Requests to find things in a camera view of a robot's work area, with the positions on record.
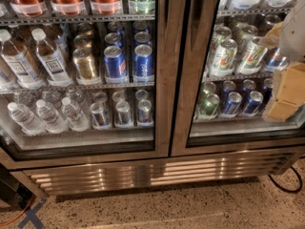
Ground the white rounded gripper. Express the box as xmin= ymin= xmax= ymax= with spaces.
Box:
xmin=260 ymin=0 xmax=305 ymax=122

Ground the steel fridge door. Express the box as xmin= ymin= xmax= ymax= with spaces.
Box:
xmin=172 ymin=0 xmax=305 ymax=156
xmin=1 ymin=0 xmax=183 ymax=175

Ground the steel fridge base grille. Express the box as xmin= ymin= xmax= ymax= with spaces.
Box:
xmin=12 ymin=145 xmax=305 ymax=198

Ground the silver blue can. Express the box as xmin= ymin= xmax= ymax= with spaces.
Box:
xmin=264 ymin=47 xmax=289 ymax=72

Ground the white 7Up can right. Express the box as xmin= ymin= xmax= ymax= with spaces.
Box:
xmin=235 ymin=36 xmax=268 ymax=75

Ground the white 7up can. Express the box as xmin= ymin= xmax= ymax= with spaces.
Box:
xmin=209 ymin=39 xmax=237 ymax=77
xmin=235 ymin=36 xmax=268 ymax=75

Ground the blue can bottom right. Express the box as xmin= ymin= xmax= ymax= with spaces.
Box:
xmin=241 ymin=91 xmax=263 ymax=115

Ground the blue can bottom left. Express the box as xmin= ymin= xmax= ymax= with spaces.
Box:
xmin=220 ymin=92 xmax=242 ymax=117

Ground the white 7Up can left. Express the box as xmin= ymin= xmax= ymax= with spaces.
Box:
xmin=209 ymin=39 xmax=237 ymax=77

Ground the green can bottom shelf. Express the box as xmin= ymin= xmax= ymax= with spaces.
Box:
xmin=197 ymin=94 xmax=220 ymax=119

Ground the front blue Pepsi can right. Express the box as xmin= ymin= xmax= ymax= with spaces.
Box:
xmin=132 ymin=44 xmax=154 ymax=82

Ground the blue pepsi can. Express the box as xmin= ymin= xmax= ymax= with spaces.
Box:
xmin=132 ymin=44 xmax=154 ymax=82
xmin=104 ymin=46 xmax=129 ymax=84

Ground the small silver can right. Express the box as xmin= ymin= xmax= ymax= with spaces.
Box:
xmin=137 ymin=99 xmax=153 ymax=126

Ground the small silver can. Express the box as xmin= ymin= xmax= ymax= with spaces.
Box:
xmin=137 ymin=99 xmax=153 ymax=126
xmin=115 ymin=100 xmax=132 ymax=127
xmin=90 ymin=102 xmax=111 ymax=130

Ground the small silver can middle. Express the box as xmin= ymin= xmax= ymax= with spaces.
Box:
xmin=115 ymin=100 xmax=132 ymax=127

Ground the front blue Pepsi can left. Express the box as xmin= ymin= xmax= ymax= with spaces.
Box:
xmin=104 ymin=46 xmax=129 ymax=84

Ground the small silver can left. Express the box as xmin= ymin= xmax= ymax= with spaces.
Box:
xmin=90 ymin=102 xmax=111 ymax=130

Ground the front gold can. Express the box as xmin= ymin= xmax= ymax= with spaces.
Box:
xmin=72 ymin=48 xmax=102 ymax=86

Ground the water bottle right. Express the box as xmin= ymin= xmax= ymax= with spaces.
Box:
xmin=62 ymin=97 xmax=90 ymax=132

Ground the water bottle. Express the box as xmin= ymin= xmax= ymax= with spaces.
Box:
xmin=8 ymin=102 xmax=46 ymax=135
xmin=62 ymin=97 xmax=90 ymax=132
xmin=36 ymin=99 xmax=69 ymax=134

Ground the tea bottle white cap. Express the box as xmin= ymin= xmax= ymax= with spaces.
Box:
xmin=31 ymin=28 xmax=71 ymax=86

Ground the water bottle middle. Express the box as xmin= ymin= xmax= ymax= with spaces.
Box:
xmin=36 ymin=99 xmax=69 ymax=134

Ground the water bottle left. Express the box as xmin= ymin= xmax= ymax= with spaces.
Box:
xmin=8 ymin=102 xmax=46 ymax=135

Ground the tea bottle far left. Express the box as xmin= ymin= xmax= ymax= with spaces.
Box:
xmin=0 ymin=29 xmax=44 ymax=89

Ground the blue tape cross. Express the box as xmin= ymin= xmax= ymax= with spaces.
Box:
xmin=18 ymin=198 xmax=47 ymax=229

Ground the black power cable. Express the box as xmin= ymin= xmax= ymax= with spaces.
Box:
xmin=267 ymin=165 xmax=304 ymax=195

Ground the orange cable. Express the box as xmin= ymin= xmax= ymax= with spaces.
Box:
xmin=0 ymin=194 xmax=35 ymax=227

